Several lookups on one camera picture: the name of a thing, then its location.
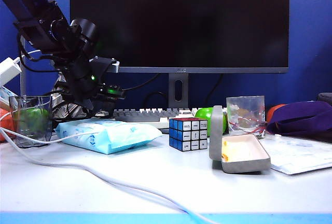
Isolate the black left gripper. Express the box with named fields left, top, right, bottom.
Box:
left=64, top=58, right=126, bottom=116

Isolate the light blue wipes pack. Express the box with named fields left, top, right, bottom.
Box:
left=54, top=119, right=163, bottom=155

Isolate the dark clear faceted cup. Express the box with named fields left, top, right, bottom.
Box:
left=9, top=95, right=52, bottom=149

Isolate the grey felt glasses case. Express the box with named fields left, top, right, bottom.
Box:
left=209, top=105, right=272, bottom=175

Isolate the grey and white keyboard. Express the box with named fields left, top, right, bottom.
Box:
left=113, top=107, right=228, bottom=131

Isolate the green apple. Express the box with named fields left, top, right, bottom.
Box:
left=14, top=107, right=50, bottom=131
left=194, top=107, right=229, bottom=134

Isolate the grey monitor stand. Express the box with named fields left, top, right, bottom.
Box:
left=168, top=73, right=189, bottom=110

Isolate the orange fruit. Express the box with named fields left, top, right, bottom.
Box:
left=266, top=104, right=287, bottom=123
left=0, top=107, right=15, bottom=143

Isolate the light blue patterned box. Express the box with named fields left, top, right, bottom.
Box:
left=0, top=86, right=12, bottom=108

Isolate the white power adapter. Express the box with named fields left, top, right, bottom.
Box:
left=0, top=57, right=22, bottom=87

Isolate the rubiks cube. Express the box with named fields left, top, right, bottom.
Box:
left=169, top=117, right=209, bottom=152

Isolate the black computer monitor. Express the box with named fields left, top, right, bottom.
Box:
left=69, top=0, right=291, bottom=74

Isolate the yellow cleaning cloth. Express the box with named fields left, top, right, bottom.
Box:
left=222, top=141, right=254, bottom=163

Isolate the clear printed glass cup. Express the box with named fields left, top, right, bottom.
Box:
left=226, top=96, right=267, bottom=139

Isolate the purple cloth bag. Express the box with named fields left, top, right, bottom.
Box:
left=266, top=101, right=332, bottom=138

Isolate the dark grey pouch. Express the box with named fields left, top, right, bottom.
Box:
left=316, top=93, right=332, bottom=107

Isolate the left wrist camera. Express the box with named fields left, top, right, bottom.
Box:
left=90, top=57, right=120, bottom=74

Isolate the black monitor cable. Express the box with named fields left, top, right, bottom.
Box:
left=121, top=75, right=161, bottom=91
left=144, top=91, right=170, bottom=109
left=204, top=74, right=224, bottom=108

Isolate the grey partition post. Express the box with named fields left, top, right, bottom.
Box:
left=20, top=36, right=27, bottom=97

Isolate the thin white charger cable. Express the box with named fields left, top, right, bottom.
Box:
left=0, top=49, right=109, bottom=146

